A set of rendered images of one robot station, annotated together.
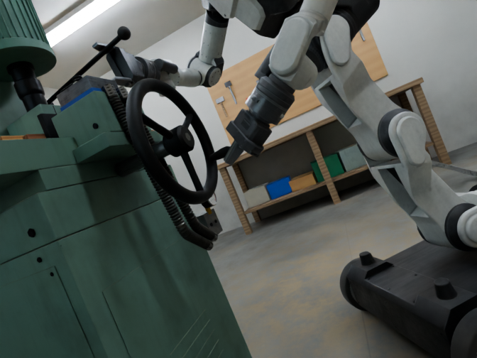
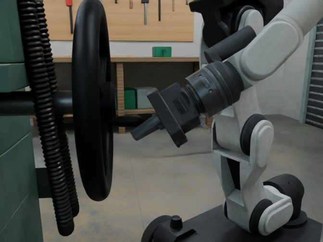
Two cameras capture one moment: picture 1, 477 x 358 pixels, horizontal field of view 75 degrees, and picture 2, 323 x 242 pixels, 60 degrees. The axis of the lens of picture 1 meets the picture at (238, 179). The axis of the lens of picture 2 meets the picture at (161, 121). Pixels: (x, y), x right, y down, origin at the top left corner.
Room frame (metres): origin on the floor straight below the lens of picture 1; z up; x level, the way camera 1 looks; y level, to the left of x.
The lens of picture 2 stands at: (0.27, 0.20, 0.88)
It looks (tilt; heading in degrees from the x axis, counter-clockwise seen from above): 13 degrees down; 332
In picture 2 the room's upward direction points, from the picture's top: straight up
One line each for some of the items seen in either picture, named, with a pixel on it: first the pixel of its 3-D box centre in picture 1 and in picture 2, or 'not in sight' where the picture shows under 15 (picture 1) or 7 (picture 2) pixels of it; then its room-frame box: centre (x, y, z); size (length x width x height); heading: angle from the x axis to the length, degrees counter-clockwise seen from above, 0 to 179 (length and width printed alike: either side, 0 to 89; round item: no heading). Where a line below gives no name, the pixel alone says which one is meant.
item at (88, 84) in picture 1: (94, 94); not in sight; (0.72, 0.23, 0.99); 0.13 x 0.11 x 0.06; 159
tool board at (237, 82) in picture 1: (289, 77); (116, 2); (3.75, -1.03, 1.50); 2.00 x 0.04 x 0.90; 73
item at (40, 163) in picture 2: (198, 227); (32, 176); (1.00, 0.18, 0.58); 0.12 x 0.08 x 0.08; 69
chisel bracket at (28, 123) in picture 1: (42, 131); not in sight; (0.81, 0.42, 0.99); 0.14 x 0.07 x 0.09; 69
